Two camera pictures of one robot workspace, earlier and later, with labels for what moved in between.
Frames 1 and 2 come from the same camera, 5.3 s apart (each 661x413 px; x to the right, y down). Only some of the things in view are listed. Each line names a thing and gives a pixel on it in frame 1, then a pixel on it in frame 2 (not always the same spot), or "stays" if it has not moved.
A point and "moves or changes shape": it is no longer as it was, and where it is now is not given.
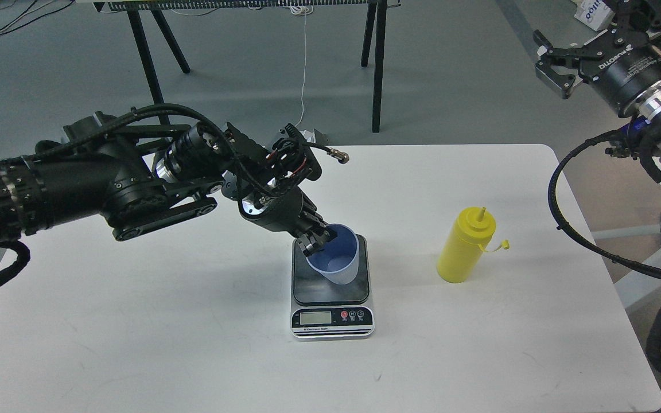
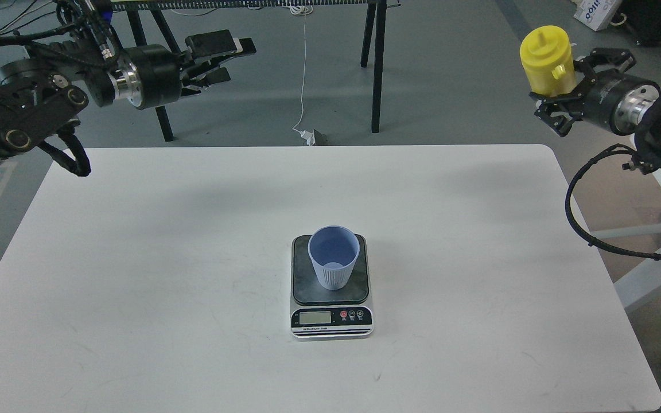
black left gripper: x=292 y=211 -> x=150 y=76
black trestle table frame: x=133 y=8 stays
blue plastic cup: x=338 y=261 stays
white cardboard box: x=594 y=14 stays
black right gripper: x=626 y=75 -> x=613 y=98
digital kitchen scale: x=322 y=310 stays
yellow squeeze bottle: x=473 y=230 moves or changes shape
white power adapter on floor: x=309 y=136 stays
